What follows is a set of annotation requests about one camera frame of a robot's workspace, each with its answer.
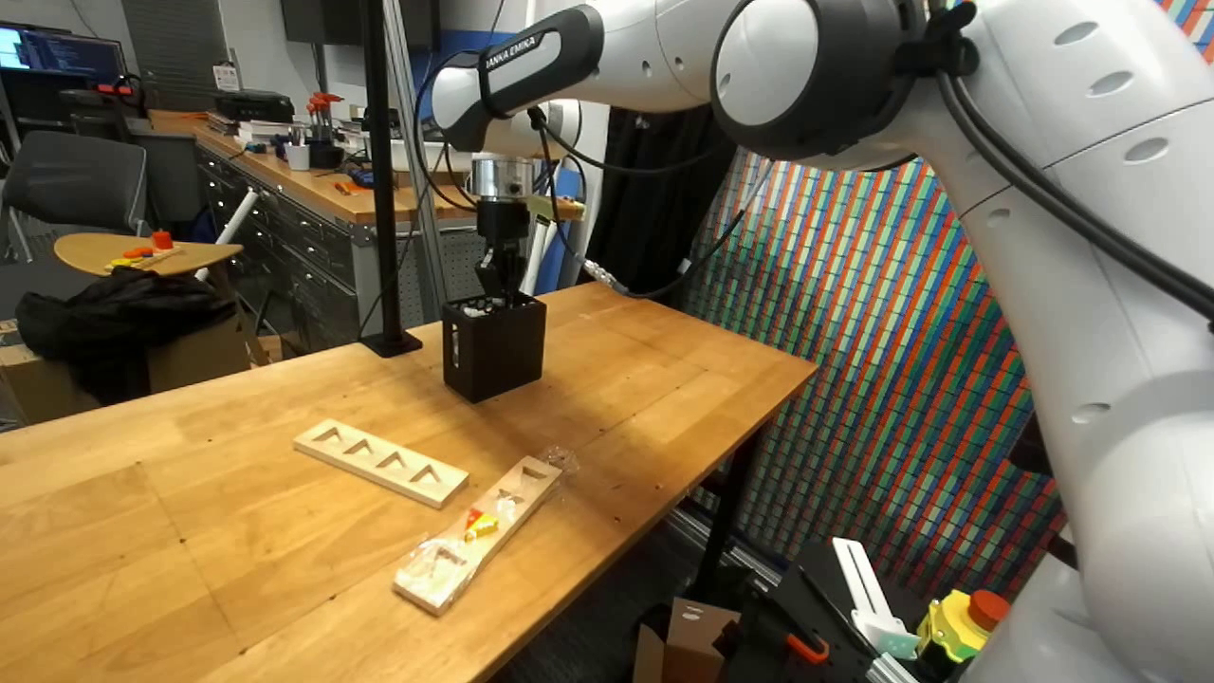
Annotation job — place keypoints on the grey office chair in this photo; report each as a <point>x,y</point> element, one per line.
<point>75,181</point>

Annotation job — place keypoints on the wooden shape puzzle board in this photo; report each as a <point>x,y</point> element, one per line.
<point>440,566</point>

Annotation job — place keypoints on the black mesh basket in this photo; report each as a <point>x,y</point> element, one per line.
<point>492,353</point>

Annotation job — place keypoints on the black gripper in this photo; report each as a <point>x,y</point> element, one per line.
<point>502,262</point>

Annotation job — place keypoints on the orange handled clamp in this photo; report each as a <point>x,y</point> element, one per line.
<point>778,628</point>

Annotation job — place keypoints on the cardboard box under table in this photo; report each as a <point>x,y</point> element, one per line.
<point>675,644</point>

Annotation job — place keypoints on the white towel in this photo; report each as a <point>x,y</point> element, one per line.
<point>479,305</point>

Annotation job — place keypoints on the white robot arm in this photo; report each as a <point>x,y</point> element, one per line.
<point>1075,142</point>

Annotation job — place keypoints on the black cloth pile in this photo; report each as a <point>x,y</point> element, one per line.
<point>113,323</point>

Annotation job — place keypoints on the wooden workbench with drawers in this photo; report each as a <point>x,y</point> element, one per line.
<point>307,241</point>

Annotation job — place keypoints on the yellow red emergency stop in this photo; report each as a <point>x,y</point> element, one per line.
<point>956,628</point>

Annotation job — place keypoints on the black vertical pole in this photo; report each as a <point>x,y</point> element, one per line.
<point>391,340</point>

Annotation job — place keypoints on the wooden triangle-slot board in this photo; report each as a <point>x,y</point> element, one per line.
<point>379,461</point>

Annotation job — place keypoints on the computer monitor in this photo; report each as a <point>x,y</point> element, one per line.
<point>59,55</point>

